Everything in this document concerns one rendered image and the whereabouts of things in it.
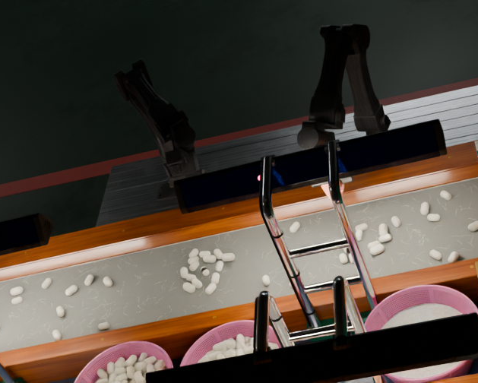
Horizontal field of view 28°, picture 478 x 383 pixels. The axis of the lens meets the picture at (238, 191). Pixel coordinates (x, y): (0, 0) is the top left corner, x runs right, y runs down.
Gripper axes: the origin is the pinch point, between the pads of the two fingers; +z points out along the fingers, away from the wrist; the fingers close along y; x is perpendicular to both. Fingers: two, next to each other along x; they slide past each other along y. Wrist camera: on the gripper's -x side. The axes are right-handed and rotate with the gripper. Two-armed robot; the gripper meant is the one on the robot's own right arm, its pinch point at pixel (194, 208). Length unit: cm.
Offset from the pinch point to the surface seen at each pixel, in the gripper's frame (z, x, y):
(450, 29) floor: -90, 187, 75
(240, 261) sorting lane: 16.0, 2.2, 9.3
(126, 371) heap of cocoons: 39.2, -16.0, -19.5
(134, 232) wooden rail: 0.4, 11.6, -22.4
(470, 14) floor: -96, 192, 85
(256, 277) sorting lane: 21.6, -2.5, 13.9
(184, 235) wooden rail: 4.9, 9.8, -7.3
